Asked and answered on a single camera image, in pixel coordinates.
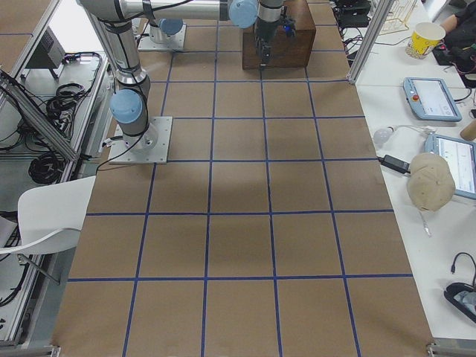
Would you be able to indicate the beige cap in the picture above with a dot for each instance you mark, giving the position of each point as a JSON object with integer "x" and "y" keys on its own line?
{"x": 431, "y": 185}

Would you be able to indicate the black glasses case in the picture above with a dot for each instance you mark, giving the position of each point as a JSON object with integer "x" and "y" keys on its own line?
{"x": 462, "y": 296}

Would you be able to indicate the black power adapter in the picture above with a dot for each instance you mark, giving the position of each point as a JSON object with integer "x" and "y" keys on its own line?
{"x": 394, "y": 164}

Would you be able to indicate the brown wooden drawer cabinet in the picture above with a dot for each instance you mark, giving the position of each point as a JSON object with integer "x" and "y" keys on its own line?
{"x": 286, "y": 52}

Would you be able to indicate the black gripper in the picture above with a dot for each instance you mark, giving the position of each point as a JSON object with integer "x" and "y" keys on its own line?
{"x": 265, "y": 30}

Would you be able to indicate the blue teach pendant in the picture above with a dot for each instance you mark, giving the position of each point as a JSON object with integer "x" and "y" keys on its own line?
{"x": 430, "y": 99}
{"x": 460, "y": 156}

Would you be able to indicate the gold wire rack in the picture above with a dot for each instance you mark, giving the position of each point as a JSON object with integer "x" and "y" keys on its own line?
{"x": 398, "y": 16}

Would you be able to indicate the white light bulb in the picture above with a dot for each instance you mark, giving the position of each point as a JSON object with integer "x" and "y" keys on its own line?
{"x": 383, "y": 135}

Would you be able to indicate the white chair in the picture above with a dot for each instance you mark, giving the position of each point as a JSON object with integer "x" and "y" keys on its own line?
{"x": 51, "y": 217}

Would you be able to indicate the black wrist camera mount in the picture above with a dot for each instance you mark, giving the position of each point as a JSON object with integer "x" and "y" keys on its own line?
{"x": 287, "y": 22}

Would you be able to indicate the aluminium frame post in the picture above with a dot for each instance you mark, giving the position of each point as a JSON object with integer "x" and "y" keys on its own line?
{"x": 373, "y": 31}

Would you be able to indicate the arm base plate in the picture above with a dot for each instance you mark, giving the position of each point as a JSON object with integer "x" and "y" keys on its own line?
{"x": 175, "y": 43}
{"x": 152, "y": 147}

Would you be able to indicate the cardboard tube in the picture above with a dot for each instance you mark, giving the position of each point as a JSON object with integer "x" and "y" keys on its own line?
{"x": 469, "y": 132}

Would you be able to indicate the yellow popcorn cup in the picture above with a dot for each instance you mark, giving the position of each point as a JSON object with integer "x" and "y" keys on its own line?
{"x": 425, "y": 37}

